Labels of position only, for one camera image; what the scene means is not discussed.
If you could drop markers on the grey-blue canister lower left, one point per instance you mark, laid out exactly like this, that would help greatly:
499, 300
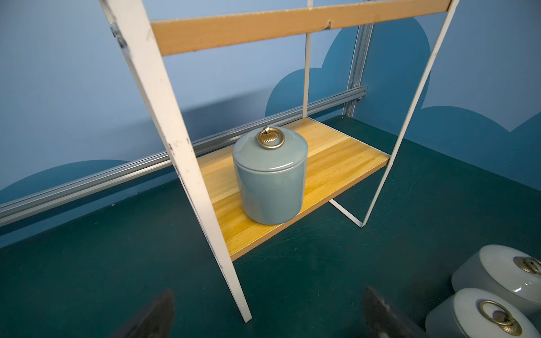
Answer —
271, 171

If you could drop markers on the wooden two-tier shelf white frame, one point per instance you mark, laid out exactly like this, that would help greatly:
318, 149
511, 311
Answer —
335, 162

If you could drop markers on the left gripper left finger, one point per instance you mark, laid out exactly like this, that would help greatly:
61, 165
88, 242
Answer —
154, 320

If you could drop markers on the right aluminium frame post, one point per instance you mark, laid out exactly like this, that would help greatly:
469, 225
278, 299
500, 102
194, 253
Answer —
361, 48

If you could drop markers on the white canister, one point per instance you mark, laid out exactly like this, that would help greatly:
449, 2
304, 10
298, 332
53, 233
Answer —
509, 273
473, 312

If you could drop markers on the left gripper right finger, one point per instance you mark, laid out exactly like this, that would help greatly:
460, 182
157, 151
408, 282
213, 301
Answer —
382, 319

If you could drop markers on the back aluminium frame bar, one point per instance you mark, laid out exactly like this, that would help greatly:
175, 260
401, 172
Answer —
66, 193

